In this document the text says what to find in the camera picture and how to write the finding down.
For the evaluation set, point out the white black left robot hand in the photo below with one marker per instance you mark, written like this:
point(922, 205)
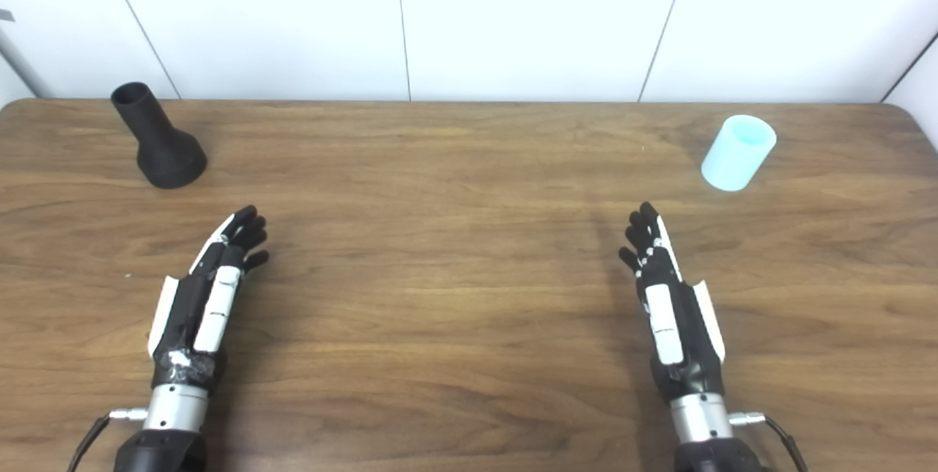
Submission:
point(179, 318)

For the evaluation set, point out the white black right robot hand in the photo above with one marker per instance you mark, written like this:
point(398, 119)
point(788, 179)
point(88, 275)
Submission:
point(685, 340)

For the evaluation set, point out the black funnel-shaped nozzle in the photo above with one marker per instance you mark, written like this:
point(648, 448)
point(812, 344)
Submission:
point(165, 153)

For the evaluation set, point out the light blue cup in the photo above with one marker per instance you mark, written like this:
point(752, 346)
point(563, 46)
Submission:
point(733, 160)

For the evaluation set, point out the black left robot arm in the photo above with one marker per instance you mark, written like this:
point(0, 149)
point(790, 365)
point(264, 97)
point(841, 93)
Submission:
point(172, 428)

